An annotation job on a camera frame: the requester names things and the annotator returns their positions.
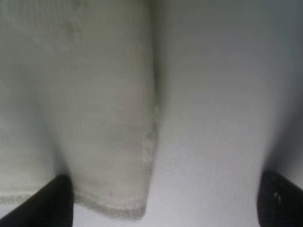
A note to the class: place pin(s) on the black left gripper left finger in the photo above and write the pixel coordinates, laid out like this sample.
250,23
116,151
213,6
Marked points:
51,206

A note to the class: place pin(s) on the cream white terry towel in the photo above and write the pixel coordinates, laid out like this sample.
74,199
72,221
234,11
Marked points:
77,97

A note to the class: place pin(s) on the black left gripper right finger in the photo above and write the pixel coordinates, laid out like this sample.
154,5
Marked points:
279,202

